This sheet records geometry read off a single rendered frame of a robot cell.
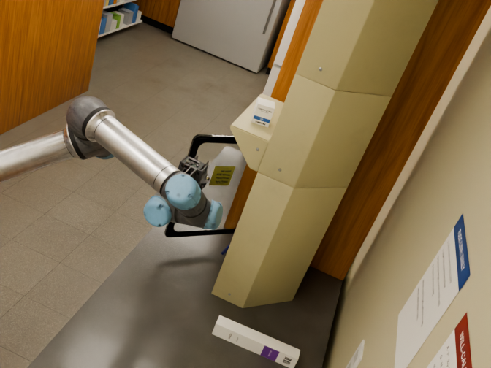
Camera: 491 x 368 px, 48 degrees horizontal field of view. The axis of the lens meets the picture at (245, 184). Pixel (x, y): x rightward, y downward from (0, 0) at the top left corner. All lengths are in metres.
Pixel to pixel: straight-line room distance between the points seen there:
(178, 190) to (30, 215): 2.27
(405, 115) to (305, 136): 0.44
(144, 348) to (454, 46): 1.22
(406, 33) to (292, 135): 0.38
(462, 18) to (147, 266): 1.20
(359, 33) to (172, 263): 0.96
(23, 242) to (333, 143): 2.17
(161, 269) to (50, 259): 1.44
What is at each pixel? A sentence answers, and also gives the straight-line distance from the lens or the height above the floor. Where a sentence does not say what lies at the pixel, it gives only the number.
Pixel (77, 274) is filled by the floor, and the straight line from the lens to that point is 3.12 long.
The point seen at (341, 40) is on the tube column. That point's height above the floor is 1.83.
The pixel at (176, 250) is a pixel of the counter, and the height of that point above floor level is 0.94.
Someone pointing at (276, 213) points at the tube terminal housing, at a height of 1.31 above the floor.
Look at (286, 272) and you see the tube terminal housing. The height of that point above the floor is 1.08.
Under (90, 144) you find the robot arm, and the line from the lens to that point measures 1.58.
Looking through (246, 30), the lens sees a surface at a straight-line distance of 6.59.
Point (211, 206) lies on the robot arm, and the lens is 1.39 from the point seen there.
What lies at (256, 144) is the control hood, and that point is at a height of 1.49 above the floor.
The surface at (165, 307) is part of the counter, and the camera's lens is 1.71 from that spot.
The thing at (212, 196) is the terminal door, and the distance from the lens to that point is 1.83.
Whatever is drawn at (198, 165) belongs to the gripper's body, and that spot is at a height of 1.35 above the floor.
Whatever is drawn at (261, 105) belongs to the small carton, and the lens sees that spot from 1.54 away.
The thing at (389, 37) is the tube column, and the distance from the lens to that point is 1.44.
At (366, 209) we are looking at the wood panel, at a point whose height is 1.25.
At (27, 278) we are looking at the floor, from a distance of 3.07.
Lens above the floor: 2.13
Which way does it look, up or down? 30 degrees down
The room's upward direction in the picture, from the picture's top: 20 degrees clockwise
